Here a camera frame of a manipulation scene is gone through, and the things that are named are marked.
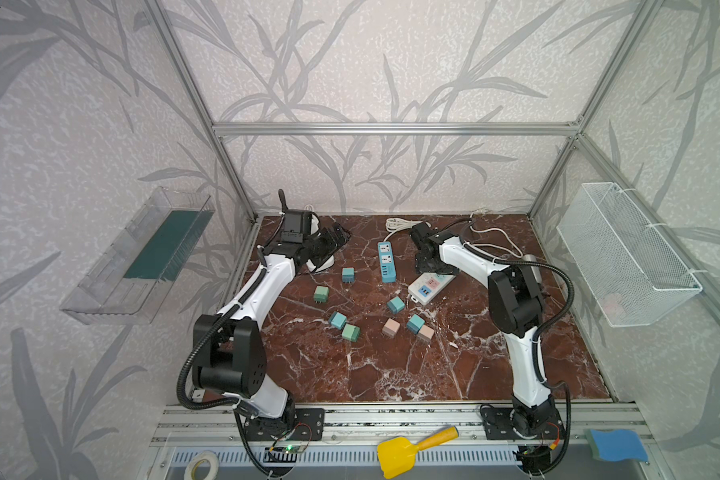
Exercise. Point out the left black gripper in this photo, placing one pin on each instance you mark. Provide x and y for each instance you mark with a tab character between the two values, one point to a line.
334	241

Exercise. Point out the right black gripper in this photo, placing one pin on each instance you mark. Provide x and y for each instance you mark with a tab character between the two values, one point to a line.
423	260

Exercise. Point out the long white multicolour power strip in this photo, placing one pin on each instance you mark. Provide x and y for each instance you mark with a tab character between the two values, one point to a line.
427	286

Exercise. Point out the teal plug adapter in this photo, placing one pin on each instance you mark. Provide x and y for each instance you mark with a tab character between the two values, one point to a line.
415	323
338	320
348	275
395	305

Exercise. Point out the pink plug adapter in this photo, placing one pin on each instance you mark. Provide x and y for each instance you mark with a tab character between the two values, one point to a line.
391	328
425	333

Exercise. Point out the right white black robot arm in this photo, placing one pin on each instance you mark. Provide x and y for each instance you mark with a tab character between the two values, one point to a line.
516	308

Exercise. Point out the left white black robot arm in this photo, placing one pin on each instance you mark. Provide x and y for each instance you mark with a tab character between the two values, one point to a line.
228	362

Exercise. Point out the green plug adapter left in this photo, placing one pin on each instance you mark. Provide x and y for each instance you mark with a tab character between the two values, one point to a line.
321	294

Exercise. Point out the green plug adapter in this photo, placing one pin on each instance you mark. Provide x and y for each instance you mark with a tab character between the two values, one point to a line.
350	332
321	294

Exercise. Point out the green plug adapter lower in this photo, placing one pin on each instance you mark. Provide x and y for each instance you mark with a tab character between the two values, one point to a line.
350	332

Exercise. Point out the white square power socket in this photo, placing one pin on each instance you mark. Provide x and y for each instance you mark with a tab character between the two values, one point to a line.
319	266

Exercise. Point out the teal power strip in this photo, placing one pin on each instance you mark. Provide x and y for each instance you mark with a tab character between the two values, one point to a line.
386	262

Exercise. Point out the yellow plastic scoop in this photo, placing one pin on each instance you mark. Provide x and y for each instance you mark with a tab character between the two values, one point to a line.
398	455

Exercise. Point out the white tape roll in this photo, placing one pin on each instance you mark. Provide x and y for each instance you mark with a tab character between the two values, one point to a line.
206	462

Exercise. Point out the blue sponge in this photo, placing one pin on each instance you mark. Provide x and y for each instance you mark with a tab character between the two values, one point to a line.
616	445

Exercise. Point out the white wire mesh basket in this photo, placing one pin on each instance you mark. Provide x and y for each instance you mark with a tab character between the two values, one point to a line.
633	273

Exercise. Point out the clear plastic wall bin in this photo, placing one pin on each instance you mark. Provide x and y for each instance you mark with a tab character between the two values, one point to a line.
130	281

